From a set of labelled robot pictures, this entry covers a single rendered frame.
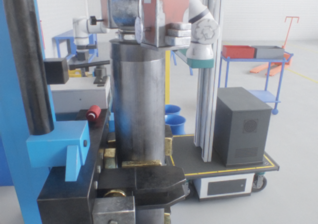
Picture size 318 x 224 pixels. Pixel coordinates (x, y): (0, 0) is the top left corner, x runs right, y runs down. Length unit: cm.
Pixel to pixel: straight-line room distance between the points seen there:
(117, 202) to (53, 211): 19
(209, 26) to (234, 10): 1099
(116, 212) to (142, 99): 39
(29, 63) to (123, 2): 36
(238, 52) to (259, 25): 916
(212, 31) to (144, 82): 75
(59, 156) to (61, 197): 17
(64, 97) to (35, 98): 50
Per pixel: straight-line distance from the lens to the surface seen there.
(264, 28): 1319
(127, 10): 92
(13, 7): 87
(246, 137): 219
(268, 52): 408
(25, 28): 87
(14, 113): 109
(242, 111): 206
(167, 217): 153
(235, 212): 235
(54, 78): 110
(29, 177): 122
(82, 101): 139
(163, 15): 76
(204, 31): 155
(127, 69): 91
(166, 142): 124
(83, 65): 116
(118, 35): 95
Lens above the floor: 160
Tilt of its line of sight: 22 degrees down
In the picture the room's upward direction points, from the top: straight up
